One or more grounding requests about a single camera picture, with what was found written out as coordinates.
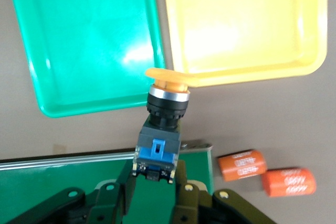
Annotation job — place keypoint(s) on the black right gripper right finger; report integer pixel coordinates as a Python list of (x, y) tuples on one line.
[(191, 205)]

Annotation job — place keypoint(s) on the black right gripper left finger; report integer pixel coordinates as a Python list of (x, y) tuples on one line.
[(110, 203)]

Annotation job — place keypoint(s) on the orange cylindrical battery cell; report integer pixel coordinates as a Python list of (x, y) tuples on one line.
[(288, 183), (241, 165)]

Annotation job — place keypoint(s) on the yellow mushroom push button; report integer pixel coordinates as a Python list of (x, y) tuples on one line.
[(160, 140)]

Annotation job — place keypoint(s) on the green conveyor belt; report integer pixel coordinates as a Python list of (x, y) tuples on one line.
[(52, 182)]

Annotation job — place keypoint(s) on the green plastic tray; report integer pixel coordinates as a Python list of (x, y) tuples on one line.
[(86, 37)]

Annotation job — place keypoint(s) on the yellow plastic tray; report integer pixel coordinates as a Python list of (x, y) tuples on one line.
[(244, 24)]

